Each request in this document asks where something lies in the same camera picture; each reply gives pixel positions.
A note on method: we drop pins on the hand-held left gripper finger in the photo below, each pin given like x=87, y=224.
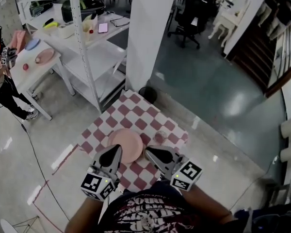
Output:
x=96, y=160
x=118, y=161

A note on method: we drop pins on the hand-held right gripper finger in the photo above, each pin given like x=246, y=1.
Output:
x=174, y=152
x=160, y=165

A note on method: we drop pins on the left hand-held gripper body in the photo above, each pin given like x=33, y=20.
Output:
x=92, y=182

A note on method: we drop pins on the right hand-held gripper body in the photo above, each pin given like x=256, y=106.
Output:
x=188, y=172

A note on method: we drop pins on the clear drinking glass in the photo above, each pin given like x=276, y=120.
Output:
x=161, y=137

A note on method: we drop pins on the pink round plate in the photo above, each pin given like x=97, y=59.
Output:
x=126, y=142
x=44, y=56

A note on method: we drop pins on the person's right forearm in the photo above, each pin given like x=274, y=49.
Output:
x=208, y=203

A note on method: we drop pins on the person's left forearm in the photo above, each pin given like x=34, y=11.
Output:
x=85, y=215

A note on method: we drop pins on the red white checkered tablecloth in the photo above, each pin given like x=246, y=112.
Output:
x=135, y=124

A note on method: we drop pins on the person's black printed shirt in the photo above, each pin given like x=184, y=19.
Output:
x=160, y=212

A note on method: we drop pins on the black round bin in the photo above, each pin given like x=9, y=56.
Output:
x=148, y=94

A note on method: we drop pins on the round white side table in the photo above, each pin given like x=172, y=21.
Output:
x=8, y=226

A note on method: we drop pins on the white metal shelf rack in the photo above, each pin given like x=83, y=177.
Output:
x=87, y=57

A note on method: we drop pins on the white rectangular table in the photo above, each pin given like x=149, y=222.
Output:
x=41, y=69

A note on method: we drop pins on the small pink ball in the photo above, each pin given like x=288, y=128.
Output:
x=25, y=67

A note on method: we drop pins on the white square pillar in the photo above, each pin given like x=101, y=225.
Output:
x=150, y=33

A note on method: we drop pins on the dark wooden staircase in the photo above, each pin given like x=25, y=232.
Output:
x=262, y=52

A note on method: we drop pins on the blue round plate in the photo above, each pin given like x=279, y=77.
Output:
x=32, y=44

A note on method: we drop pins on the pink tablet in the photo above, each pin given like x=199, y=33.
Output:
x=103, y=28

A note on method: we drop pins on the white plastic box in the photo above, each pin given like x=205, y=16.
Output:
x=66, y=31

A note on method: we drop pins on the white container with red dot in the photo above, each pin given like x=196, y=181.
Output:
x=90, y=27

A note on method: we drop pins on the black-rimmed eyeglasses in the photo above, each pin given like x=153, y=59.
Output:
x=120, y=22

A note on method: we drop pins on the pink folded cloth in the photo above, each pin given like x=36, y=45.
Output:
x=18, y=41

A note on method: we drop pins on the black office chair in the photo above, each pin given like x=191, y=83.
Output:
x=196, y=11

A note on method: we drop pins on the yellow green tool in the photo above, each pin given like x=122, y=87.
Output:
x=50, y=25

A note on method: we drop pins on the white carved-leg table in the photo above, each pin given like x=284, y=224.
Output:
x=232, y=18

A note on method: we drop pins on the black duffel bag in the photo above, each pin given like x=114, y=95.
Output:
x=87, y=7

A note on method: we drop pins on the green black bag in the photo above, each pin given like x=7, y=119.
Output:
x=41, y=8

